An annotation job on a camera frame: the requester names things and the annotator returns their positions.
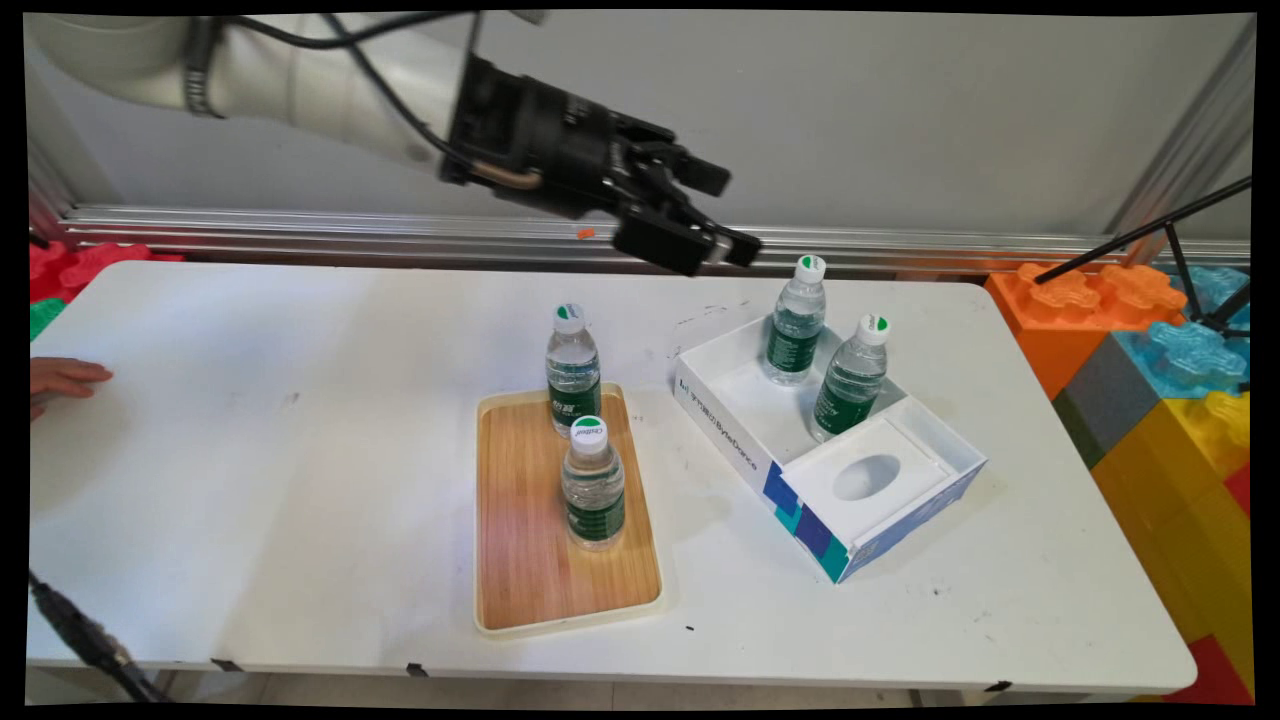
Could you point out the white ByteDance cardboard box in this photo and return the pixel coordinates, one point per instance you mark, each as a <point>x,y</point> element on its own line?
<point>740,420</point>

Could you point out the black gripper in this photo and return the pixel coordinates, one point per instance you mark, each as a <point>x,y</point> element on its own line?
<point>540,140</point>

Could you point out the black tripod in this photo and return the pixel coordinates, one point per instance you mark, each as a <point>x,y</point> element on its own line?
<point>1120,239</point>

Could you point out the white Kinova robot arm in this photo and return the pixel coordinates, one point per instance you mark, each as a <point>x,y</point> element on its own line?
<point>330,90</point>

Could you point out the aluminium rail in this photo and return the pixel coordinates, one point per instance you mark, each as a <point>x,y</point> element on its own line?
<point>400,232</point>

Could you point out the red foam block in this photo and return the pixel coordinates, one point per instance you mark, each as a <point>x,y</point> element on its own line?
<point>1215,675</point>
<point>90,262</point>
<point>1240,490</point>

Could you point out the clear water bottle green label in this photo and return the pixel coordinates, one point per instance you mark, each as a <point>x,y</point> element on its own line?
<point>573,380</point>
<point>594,490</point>
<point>850,385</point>
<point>795,340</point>

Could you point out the person's bare hand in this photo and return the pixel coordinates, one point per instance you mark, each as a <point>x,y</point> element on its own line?
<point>60,380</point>

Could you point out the green foam block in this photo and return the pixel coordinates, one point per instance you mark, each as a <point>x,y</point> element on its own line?
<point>42,315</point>

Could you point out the aluminium frame post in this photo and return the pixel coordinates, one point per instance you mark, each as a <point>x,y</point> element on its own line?
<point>1190,140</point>

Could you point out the wooden tray with cream rim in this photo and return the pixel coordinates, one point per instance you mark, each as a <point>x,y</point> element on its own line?
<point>520,540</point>

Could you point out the orange foam block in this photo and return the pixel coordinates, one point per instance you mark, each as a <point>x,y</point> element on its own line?
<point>1060,330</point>

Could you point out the yellow foam block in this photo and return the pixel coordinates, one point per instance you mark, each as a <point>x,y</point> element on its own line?
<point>1170,500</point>

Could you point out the light blue foam block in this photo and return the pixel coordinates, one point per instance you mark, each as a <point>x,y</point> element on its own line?
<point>1190,355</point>

